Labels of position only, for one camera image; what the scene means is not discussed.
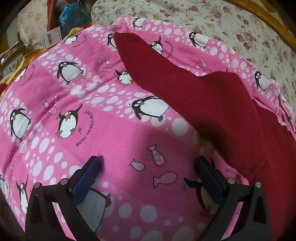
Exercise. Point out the floral bedsheet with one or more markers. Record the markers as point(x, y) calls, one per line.
point(208, 18)

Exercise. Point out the wooden furniture frame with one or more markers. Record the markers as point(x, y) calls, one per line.
point(10, 58)

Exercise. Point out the white paper tag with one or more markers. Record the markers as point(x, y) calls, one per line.
point(52, 38)

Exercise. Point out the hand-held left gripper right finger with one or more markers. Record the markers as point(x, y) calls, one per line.
point(209, 178)

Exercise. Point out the blue plastic bag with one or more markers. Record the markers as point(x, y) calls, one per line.
point(71, 16)

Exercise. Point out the dark red garment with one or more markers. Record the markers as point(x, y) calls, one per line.
point(208, 99)

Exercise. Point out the orange checkered plush mat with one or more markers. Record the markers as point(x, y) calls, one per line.
point(266, 17)

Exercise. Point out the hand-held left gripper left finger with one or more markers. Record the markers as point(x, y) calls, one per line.
point(89, 176)

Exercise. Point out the pink penguin print blanket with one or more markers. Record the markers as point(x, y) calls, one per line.
point(111, 129)

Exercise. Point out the floral pillow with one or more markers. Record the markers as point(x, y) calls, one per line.
point(32, 20)

